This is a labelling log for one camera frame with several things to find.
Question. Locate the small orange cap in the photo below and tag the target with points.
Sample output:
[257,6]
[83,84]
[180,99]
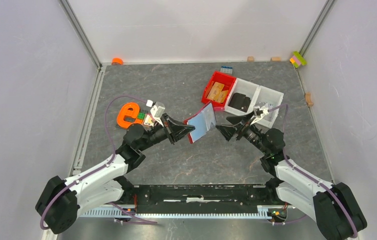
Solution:
[117,61]

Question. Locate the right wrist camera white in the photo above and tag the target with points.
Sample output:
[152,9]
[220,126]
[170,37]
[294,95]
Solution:
[260,110]

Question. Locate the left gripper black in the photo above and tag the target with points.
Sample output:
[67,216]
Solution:
[178,132]

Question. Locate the red plastic bin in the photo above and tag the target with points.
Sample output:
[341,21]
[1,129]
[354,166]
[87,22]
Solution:
[228,80]

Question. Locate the white divided plastic bin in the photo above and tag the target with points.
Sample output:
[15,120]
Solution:
[257,93]

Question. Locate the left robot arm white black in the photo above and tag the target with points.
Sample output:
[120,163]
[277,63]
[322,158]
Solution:
[62,201]

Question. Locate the colourful toy brick stack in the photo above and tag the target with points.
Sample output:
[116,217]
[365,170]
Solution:
[297,60]

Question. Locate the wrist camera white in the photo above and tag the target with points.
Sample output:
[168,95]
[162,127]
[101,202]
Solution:
[260,110]
[156,111]

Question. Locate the wooden piece right edge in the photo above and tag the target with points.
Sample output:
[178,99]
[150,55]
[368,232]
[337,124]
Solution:
[308,99]

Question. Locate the black cards in white bin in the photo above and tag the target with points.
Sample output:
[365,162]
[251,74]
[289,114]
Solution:
[240,102]

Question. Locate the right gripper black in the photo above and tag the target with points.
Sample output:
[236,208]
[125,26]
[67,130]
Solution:
[227,131]

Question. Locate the red leather card holder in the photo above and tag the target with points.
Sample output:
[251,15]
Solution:
[203,121]

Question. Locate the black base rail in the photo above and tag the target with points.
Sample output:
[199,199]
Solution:
[247,193]

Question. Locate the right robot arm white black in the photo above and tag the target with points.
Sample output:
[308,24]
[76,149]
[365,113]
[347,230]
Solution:
[333,207]

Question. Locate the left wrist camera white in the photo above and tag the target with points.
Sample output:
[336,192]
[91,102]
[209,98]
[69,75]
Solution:
[156,111]

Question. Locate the green toy brick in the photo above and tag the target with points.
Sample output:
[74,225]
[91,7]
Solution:
[141,115]

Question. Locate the blue white small block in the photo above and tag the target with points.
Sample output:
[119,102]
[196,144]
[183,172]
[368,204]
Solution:
[226,70]

